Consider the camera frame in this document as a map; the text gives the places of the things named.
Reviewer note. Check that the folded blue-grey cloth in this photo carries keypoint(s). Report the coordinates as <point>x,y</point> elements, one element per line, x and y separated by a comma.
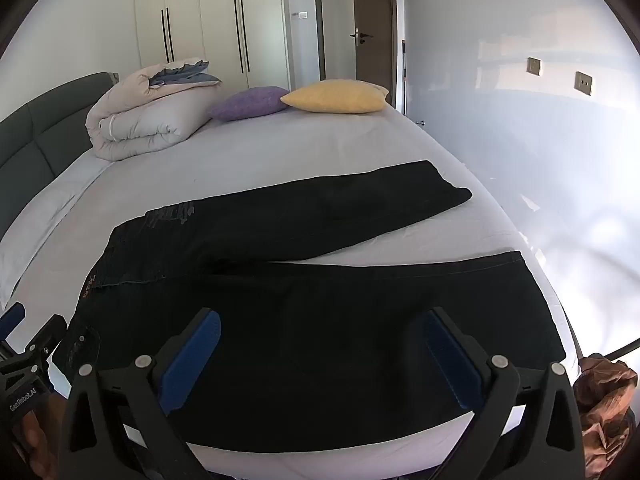
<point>182,76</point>

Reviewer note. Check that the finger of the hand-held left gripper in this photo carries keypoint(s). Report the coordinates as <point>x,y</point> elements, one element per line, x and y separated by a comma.
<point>11,321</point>
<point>47,335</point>

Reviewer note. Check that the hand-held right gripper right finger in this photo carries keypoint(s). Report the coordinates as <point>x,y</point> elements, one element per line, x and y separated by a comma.
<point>450,360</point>

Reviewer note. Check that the bed with white sheet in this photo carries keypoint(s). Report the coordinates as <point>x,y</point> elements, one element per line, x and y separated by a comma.
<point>300,150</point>

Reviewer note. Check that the black pants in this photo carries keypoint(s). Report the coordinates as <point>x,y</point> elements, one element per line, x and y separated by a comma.
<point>310,310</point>

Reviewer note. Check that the brass wall socket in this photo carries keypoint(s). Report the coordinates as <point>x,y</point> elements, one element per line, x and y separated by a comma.
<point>533,66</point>
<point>583,82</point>

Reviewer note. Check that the purple pillow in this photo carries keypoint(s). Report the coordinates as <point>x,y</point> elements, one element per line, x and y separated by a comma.
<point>247,103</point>

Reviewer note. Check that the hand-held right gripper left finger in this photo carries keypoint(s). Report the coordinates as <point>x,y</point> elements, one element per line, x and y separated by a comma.
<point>192,360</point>

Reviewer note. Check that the brown crumpled bag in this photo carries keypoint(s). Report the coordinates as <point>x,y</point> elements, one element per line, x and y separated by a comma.
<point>607,405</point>

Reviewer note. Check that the cream wardrobe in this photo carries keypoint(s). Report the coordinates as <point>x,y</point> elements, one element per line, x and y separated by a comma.
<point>210,20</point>

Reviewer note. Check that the yellow pillow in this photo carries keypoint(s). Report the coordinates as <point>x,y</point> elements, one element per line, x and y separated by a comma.
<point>337,96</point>

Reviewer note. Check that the grey padded headboard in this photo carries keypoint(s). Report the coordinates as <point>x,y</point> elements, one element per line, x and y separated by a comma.
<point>35,130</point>

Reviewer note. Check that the brown door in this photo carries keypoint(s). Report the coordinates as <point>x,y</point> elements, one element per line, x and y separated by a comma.
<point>372,25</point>

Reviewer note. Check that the folded beige duvet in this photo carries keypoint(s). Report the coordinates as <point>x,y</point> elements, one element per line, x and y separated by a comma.
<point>145,115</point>

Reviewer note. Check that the person's left hand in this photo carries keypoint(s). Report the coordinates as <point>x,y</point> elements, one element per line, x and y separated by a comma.
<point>36,435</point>

